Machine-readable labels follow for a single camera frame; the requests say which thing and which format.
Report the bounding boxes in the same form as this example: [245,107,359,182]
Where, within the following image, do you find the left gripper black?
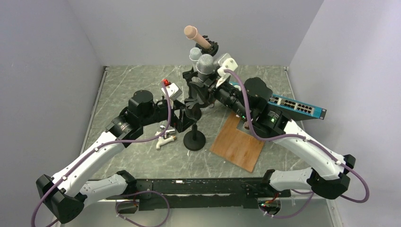
[140,97,197,132]

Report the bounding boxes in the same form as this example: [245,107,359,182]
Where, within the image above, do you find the black front microphone stand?
[183,82,215,151]

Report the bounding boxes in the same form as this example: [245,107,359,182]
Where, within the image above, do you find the grey handheld microphone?
[196,54,215,82]

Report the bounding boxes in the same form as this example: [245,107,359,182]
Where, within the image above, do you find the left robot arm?
[36,86,201,224]

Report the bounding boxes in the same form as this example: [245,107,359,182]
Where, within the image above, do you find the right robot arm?
[197,77,356,200]

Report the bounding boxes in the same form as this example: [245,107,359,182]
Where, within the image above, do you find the white microphone with stand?
[189,47,202,72]

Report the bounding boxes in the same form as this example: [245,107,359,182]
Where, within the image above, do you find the pink microphone on stand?
[183,25,219,56]

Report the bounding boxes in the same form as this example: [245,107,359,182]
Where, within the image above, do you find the chrome white faucet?
[155,125,177,150]

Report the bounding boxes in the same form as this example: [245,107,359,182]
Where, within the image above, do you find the wooden board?
[210,113,265,173]

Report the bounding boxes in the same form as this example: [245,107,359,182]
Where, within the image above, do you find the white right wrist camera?
[214,53,238,77]

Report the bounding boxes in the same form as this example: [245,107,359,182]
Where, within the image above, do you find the blue network switch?
[219,77,326,121]

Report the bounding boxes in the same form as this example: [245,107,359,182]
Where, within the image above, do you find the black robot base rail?
[108,177,291,211]

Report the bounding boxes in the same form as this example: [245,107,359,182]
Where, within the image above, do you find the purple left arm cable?
[30,79,172,227]

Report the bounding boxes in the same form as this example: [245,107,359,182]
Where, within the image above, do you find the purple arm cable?
[30,79,172,227]
[224,69,370,219]

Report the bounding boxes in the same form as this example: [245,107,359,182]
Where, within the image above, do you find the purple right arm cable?
[224,69,370,219]

